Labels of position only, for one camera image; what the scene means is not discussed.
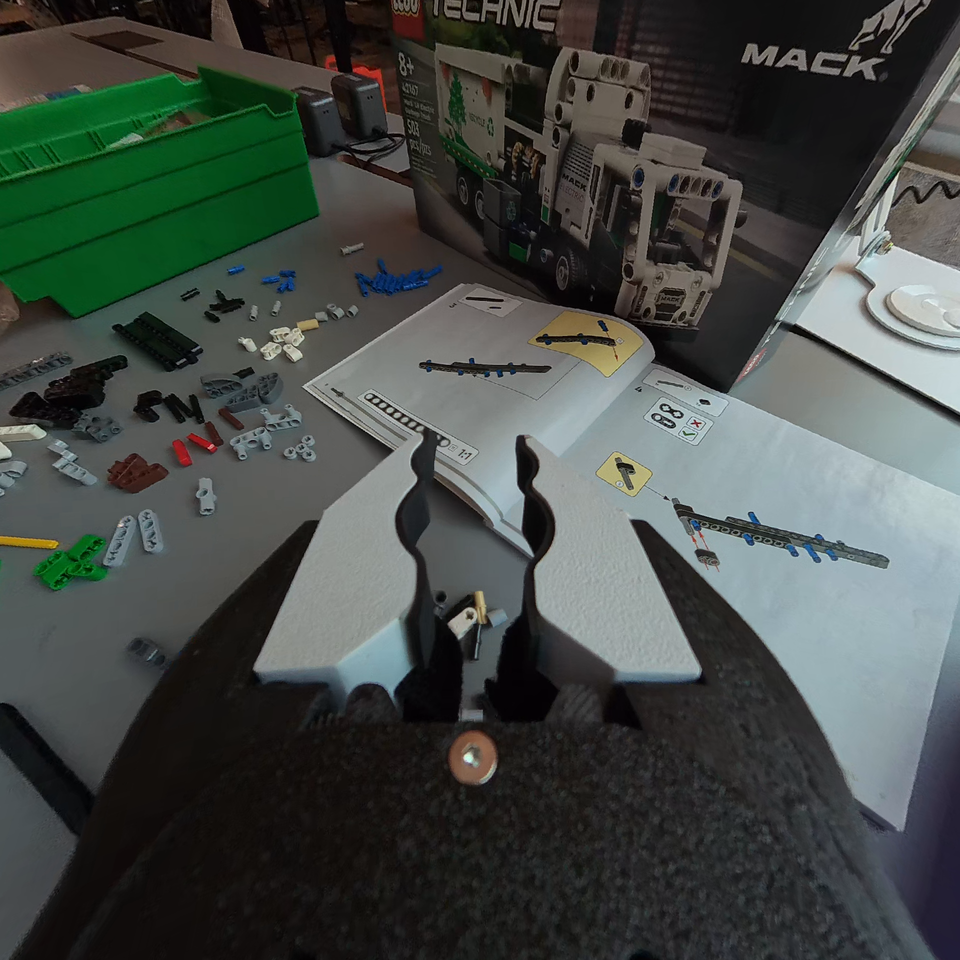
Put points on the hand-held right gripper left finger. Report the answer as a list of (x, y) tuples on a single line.
[(345, 585)]

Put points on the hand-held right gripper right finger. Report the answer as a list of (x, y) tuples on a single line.
[(615, 592)]

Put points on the lego set box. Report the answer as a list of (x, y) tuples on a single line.
[(675, 187)]

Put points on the white small piece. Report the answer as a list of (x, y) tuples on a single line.
[(461, 619)]

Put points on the light grey axle connector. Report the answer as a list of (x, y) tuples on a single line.
[(205, 496)]

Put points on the dark red axle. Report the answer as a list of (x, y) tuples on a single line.
[(214, 433), (232, 418)]

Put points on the instruction booklet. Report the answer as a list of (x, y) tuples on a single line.
[(787, 487)]

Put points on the light grey short beam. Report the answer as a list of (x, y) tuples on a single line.
[(119, 541), (150, 531)]

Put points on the dark grey beam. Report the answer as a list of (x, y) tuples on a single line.
[(148, 652)]

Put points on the red connector piece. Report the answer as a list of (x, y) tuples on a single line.
[(181, 451)]

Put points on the grey curved liftarm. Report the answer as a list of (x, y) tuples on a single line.
[(225, 383), (255, 392)]

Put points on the black axle pin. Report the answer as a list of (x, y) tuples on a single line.
[(176, 407), (196, 409)]

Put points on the brown beam stack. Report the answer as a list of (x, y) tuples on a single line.
[(136, 472)]

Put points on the black angled connector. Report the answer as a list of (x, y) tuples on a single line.
[(148, 403)]

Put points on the light grey curved piece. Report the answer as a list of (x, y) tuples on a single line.
[(85, 474), (62, 453)]

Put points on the dark grey connector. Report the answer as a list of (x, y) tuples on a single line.
[(97, 428)]

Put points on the black cross connector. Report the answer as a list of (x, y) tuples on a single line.
[(227, 304)]

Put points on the black long beam bundle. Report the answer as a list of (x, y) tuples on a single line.
[(157, 341)]

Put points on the pile of blue pins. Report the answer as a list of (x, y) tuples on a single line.
[(397, 279)]

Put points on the yellow axle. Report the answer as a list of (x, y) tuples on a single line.
[(26, 541)]

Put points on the black angled beam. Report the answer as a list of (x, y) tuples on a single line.
[(90, 379), (41, 411)]

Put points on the light grey panel piece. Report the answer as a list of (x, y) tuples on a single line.
[(11, 474)]

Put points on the black flat bar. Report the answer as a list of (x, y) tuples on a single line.
[(41, 765)]

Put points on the white panel piece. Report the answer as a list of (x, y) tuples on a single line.
[(21, 431)]

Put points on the grey long beam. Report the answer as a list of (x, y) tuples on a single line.
[(34, 375)]

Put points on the green plastic bin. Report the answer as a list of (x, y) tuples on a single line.
[(150, 210)]

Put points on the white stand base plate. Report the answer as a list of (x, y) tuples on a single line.
[(900, 330)]

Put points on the white stand post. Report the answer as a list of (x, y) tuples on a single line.
[(879, 221)]

